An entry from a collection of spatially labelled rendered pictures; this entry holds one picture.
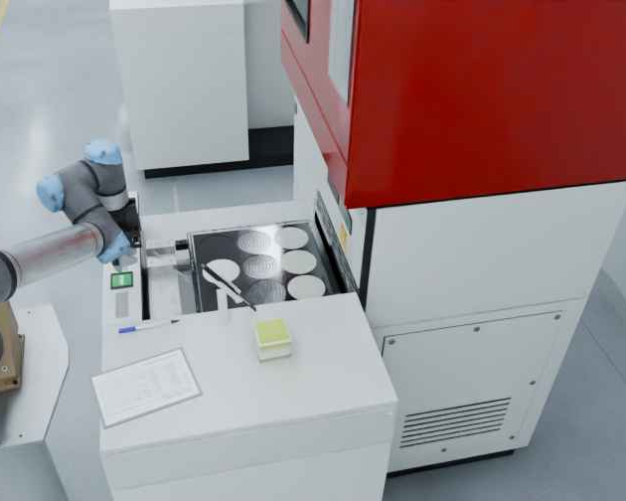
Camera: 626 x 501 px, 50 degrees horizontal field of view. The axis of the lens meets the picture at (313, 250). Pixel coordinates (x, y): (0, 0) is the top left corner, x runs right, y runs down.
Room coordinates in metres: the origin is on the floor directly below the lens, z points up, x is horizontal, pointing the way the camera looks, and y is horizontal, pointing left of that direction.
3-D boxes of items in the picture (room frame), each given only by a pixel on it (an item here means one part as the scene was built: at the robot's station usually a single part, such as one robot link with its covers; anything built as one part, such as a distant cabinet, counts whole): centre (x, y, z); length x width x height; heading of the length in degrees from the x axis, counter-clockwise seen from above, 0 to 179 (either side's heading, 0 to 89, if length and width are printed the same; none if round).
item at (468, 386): (1.71, -0.36, 0.41); 0.82 x 0.71 x 0.82; 14
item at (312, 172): (1.62, -0.03, 1.02); 0.82 x 0.03 x 0.40; 14
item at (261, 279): (1.38, 0.14, 0.90); 0.34 x 0.34 x 0.01; 14
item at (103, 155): (1.24, 0.47, 1.30); 0.09 x 0.08 x 0.11; 142
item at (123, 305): (1.36, 0.51, 0.89); 0.55 x 0.09 x 0.14; 14
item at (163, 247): (1.45, 0.44, 0.89); 0.08 x 0.03 x 0.03; 104
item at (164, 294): (1.30, 0.40, 0.87); 0.36 x 0.08 x 0.03; 14
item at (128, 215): (1.24, 0.46, 1.14); 0.09 x 0.08 x 0.12; 104
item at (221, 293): (1.12, 0.19, 1.03); 0.06 x 0.04 x 0.13; 104
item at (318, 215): (1.45, -0.06, 0.89); 0.44 x 0.02 x 0.10; 14
